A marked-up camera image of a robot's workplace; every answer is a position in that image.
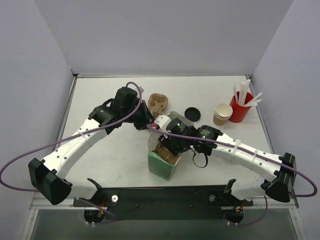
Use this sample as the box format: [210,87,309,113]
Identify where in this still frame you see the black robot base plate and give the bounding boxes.
[73,185,253,220]

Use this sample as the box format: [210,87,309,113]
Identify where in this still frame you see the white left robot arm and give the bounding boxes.
[28,86,155,206]

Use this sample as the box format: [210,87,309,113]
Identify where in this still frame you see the white wrapped straws bundle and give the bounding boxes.
[233,79,263,107]

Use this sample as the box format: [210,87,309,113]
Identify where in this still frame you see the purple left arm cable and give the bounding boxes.
[0,81,145,193]

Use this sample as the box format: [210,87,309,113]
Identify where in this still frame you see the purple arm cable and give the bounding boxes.
[146,124,318,198]
[0,81,145,193]

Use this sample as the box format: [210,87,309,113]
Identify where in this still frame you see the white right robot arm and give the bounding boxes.
[153,117,296,203]

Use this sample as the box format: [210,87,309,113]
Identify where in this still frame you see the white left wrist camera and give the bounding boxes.
[154,115,172,132]

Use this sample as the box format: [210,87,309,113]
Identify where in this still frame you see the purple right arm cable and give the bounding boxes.
[146,124,318,198]

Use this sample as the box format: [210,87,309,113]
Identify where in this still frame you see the brown pulp cup carrier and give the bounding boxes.
[147,93,169,118]

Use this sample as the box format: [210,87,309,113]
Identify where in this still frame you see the stack of paper cups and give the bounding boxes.
[213,103,233,126]

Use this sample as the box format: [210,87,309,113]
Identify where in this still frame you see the red straw holder cup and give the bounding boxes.
[229,96,251,123]

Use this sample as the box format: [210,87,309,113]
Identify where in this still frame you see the green paper takeout bag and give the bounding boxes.
[146,111,196,182]

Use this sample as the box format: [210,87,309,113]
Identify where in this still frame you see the single brown pulp carrier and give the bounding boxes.
[153,142,179,165]

